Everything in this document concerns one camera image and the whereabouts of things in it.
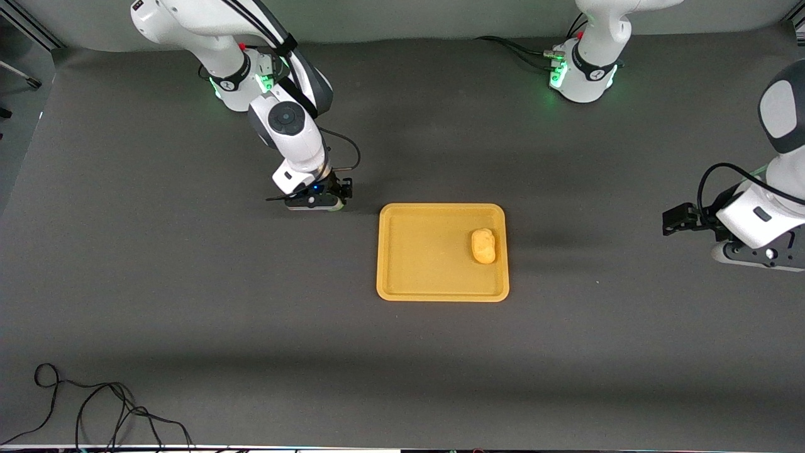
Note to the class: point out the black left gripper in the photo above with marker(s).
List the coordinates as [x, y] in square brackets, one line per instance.
[705, 219]

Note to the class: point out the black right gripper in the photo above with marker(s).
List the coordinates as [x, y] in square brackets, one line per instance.
[334, 187]

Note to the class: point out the yellow potato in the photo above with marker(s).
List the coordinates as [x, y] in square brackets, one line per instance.
[483, 246]

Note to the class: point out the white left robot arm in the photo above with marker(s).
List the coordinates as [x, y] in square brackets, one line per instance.
[594, 38]

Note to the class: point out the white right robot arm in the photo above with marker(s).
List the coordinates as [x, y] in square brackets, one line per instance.
[289, 126]

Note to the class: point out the yellow plastic tray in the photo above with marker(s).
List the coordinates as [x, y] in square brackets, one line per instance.
[427, 258]

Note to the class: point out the dark grey table cloth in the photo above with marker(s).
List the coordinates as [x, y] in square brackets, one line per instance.
[402, 352]

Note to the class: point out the aluminium frame rail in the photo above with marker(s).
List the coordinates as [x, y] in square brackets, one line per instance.
[31, 25]

